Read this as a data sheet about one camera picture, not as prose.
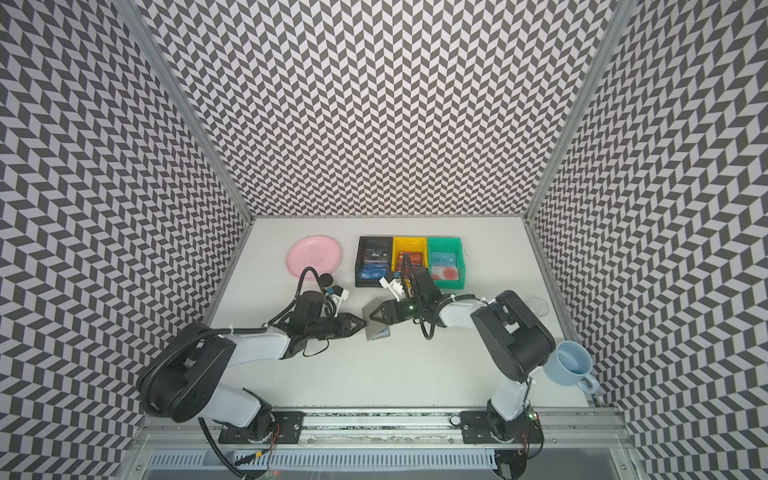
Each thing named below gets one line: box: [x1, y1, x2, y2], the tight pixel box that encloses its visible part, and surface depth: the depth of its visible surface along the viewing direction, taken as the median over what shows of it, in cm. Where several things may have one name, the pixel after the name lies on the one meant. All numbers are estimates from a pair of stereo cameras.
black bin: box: [355, 236, 393, 287], surface depth 106 cm
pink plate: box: [286, 235, 343, 279], surface depth 108 cm
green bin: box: [428, 237, 466, 290], surface depth 103 cm
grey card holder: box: [362, 297, 391, 341], surface depth 87 cm
